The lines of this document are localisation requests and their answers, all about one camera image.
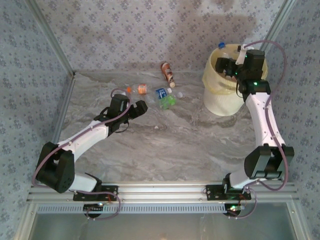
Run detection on clear cola bottle blue cap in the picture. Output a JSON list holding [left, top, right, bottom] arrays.
[[217, 42, 241, 62]]

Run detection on clear bottle large blue label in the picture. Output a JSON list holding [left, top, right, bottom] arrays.
[[144, 87, 184, 105]]

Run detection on right controller board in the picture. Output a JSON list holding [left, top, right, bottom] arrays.
[[223, 203, 247, 217]]

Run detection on left controller board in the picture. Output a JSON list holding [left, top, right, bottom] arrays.
[[83, 203, 105, 218]]

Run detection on aluminium corner post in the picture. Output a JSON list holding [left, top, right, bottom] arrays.
[[262, 0, 300, 48], [23, 0, 77, 78]]

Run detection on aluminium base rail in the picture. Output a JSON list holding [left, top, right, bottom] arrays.
[[26, 181, 300, 203]]

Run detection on cream plastic bin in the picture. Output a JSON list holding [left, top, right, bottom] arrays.
[[201, 42, 270, 116]]

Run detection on grey metal panel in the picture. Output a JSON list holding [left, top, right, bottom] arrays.
[[14, 202, 308, 240]]

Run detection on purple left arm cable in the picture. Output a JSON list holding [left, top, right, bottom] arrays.
[[31, 87, 122, 221]]

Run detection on controller board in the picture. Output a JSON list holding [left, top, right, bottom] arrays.
[[223, 203, 247, 217], [83, 203, 105, 218]]

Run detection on green plastic bottle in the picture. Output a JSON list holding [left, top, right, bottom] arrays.
[[157, 94, 177, 111]]

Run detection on clear bottle orange label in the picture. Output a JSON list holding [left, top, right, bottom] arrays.
[[125, 83, 149, 96]]

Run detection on brown bottle white cap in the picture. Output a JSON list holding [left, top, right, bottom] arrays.
[[160, 62, 177, 88]]

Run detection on grey slotted cable duct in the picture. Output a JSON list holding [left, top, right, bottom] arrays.
[[36, 202, 232, 215]]

